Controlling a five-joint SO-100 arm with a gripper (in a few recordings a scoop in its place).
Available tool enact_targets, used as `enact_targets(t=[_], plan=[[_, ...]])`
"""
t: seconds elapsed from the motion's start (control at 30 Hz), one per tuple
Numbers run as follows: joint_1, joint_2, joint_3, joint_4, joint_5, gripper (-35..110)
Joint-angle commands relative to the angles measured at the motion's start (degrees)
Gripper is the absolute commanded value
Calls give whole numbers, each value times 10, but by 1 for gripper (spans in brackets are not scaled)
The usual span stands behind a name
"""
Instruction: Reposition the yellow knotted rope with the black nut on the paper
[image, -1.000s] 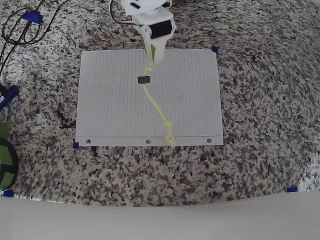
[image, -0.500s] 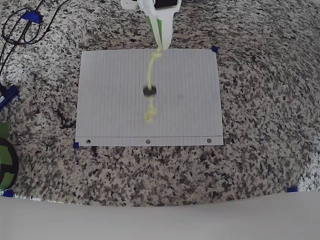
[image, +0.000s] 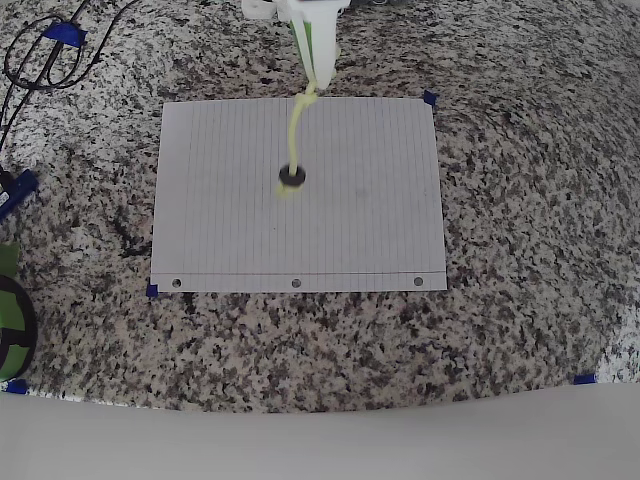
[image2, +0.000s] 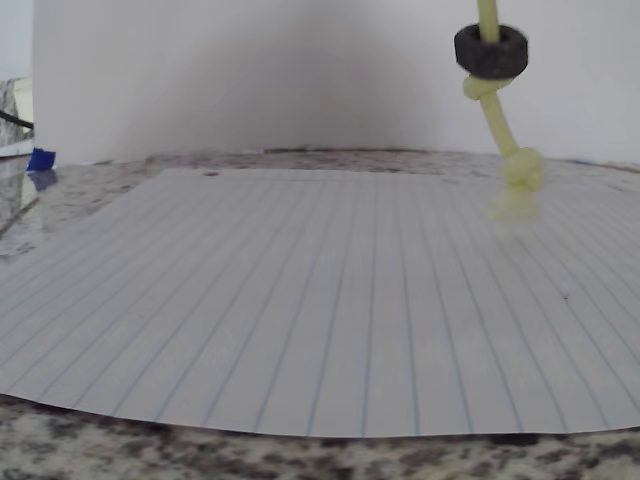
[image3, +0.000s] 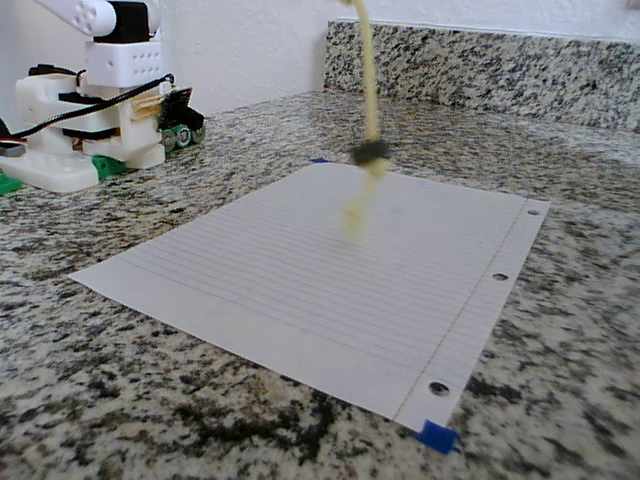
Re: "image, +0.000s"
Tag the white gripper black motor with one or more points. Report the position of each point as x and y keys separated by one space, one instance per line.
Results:
x=320 y=45

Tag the black hex nut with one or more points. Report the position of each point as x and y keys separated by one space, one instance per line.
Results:
x=300 y=179

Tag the blue tape piece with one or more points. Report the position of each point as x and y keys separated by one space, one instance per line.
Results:
x=152 y=290
x=65 y=34
x=429 y=99
x=584 y=379
x=17 y=386

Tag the lined white paper sheet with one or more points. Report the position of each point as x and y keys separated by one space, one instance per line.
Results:
x=350 y=240

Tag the blue electronic device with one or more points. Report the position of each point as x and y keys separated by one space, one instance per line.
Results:
x=22 y=187

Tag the green tape piece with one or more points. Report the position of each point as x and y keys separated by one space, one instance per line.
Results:
x=7 y=257

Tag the white backdrop board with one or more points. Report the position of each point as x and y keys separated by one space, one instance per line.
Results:
x=320 y=445

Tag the black spool with green tape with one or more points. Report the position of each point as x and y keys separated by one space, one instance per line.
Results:
x=15 y=320

